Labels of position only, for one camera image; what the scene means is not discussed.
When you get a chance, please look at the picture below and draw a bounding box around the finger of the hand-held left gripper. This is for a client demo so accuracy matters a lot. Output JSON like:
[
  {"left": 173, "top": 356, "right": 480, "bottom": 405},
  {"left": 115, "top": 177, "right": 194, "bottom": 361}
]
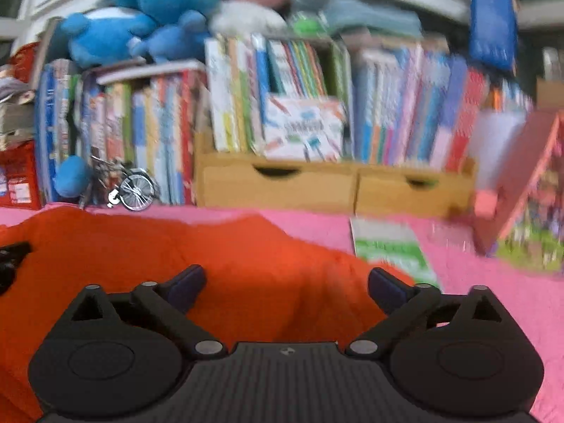
[{"left": 0, "top": 241, "right": 32, "bottom": 294}]

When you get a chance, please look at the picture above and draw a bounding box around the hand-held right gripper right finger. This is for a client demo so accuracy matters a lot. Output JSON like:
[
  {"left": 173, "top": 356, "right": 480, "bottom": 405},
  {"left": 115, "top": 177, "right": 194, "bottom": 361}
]
[{"left": 346, "top": 268, "right": 505, "bottom": 357}]

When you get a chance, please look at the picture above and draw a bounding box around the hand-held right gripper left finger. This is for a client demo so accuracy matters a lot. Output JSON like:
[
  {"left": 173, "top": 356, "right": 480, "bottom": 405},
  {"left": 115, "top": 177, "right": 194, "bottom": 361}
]
[{"left": 70, "top": 265, "right": 227, "bottom": 358}]

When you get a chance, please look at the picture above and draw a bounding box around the orange puffer jacket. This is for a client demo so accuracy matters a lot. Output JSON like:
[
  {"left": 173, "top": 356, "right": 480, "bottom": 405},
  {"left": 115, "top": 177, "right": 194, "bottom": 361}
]
[{"left": 0, "top": 207, "right": 417, "bottom": 421}]

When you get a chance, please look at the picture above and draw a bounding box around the green white booklet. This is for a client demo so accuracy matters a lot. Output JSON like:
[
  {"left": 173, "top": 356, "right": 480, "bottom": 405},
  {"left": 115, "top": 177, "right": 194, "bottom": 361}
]
[{"left": 350, "top": 218, "right": 441, "bottom": 289}]

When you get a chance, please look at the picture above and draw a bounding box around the red plastic crate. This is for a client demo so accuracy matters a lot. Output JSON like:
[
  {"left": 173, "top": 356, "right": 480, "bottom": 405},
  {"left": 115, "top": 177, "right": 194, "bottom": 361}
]
[{"left": 0, "top": 141, "right": 42, "bottom": 210}]

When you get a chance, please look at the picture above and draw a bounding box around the pink printed blanket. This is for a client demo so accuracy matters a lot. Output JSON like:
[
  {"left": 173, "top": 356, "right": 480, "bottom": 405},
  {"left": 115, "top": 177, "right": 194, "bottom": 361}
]
[{"left": 0, "top": 205, "right": 564, "bottom": 423}]

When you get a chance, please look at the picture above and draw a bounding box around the blue round plush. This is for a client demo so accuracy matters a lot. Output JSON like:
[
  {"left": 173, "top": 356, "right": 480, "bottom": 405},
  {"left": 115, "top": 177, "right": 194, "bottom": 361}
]
[{"left": 54, "top": 156, "right": 93, "bottom": 198}]

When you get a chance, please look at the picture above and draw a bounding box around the miniature bicycle model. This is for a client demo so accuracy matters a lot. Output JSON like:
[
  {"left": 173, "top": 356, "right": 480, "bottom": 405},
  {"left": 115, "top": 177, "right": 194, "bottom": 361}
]
[{"left": 79, "top": 155, "right": 161, "bottom": 212}]

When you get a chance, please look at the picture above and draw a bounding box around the wooden desk organizer with drawers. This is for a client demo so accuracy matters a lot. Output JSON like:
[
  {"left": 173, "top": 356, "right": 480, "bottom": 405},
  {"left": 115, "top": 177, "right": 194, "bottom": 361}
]
[{"left": 194, "top": 130, "right": 479, "bottom": 219}]

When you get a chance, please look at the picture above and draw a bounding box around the stack of paper booklets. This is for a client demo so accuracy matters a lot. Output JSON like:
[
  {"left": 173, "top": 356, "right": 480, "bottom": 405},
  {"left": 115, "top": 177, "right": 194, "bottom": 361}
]
[{"left": 0, "top": 64, "right": 38, "bottom": 151}]

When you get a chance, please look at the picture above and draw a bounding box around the row of children's storybooks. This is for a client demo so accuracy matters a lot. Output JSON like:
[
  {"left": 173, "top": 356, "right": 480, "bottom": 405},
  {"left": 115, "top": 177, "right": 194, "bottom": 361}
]
[{"left": 79, "top": 68, "right": 208, "bottom": 206}]

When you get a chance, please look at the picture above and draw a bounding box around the pink cardboard dollhouse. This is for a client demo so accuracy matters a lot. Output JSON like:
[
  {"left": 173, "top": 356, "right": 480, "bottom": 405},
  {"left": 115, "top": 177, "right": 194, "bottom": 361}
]
[{"left": 471, "top": 112, "right": 564, "bottom": 274}]

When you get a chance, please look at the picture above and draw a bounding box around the row of slim paperback books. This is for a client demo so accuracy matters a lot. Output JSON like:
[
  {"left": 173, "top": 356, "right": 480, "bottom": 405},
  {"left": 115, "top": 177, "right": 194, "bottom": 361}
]
[{"left": 205, "top": 33, "right": 536, "bottom": 172}]

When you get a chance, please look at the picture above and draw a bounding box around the white cylinder container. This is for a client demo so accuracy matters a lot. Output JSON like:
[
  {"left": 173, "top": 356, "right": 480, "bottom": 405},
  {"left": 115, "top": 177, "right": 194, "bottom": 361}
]
[{"left": 471, "top": 110, "right": 527, "bottom": 190}]

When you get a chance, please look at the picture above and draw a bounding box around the red plastic basket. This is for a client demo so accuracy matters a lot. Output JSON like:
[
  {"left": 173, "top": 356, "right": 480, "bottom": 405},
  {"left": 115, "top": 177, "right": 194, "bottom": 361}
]
[{"left": 9, "top": 42, "right": 45, "bottom": 84}]

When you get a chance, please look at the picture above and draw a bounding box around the teal folded cloth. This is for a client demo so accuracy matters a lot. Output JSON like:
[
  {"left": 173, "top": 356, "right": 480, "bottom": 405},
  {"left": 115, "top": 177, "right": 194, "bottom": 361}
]
[{"left": 324, "top": 0, "right": 424, "bottom": 40}]

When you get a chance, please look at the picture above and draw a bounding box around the white plush toy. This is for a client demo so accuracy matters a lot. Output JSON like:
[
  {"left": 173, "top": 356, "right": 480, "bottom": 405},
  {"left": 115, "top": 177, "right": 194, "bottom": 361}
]
[{"left": 209, "top": 0, "right": 289, "bottom": 36}]

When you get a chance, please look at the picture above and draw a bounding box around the blue hardcover book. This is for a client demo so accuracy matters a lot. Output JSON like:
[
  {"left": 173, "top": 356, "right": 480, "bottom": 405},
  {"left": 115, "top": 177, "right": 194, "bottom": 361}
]
[{"left": 467, "top": 0, "right": 520, "bottom": 73}]

